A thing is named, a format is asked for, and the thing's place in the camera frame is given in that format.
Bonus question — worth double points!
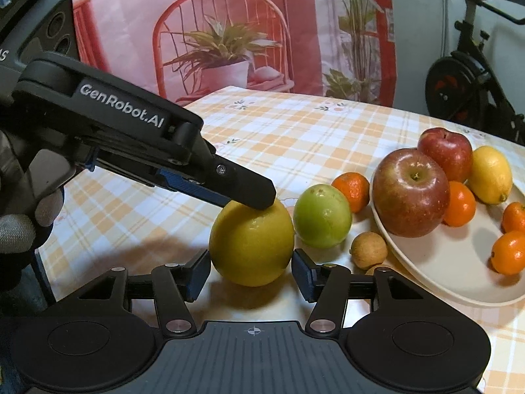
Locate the yellow lemon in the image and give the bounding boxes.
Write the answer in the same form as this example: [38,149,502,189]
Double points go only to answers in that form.
[468,145,513,205]
[209,199,295,287]

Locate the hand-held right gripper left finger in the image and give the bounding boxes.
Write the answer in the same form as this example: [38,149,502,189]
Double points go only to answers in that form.
[61,250,212,337]

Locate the person's left hand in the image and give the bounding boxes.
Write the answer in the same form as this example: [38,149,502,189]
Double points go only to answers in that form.
[0,129,64,292]

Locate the thin metal pole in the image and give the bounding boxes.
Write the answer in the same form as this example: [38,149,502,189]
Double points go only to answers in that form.
[440,0,449,58]

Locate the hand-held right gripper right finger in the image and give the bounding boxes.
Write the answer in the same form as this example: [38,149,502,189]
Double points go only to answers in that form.
[291,250,441,335]

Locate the black exercise bike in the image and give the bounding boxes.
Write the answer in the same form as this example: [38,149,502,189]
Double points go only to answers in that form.
[424,0,525,146]

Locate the checked floral tablecloth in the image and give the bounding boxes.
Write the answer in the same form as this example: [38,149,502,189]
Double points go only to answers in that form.
[35,85,525,394]

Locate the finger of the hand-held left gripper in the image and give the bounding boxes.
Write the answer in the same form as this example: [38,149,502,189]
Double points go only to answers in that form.
[160,140,276,211]

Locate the printed pink wall tapestry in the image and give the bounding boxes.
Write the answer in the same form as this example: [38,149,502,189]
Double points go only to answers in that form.
[20,0,396,107]

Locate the small red apple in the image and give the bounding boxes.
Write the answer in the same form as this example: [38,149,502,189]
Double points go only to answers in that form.
[417,127,473,183]

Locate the beige round plate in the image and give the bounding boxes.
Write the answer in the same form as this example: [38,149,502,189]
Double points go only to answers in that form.
[369,164,525,308]

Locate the green apple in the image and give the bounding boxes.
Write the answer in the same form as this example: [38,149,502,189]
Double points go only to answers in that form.
[292,184,353,249]

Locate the large dark red apple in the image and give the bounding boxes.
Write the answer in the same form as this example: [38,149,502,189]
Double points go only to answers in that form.
[372,148,451,239]

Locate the mandarin orange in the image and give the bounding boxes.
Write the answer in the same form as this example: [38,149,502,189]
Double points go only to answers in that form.
[330,171,371,214]
[491,230,525,275]
[443,181,477,227]
[501,202,525,234]

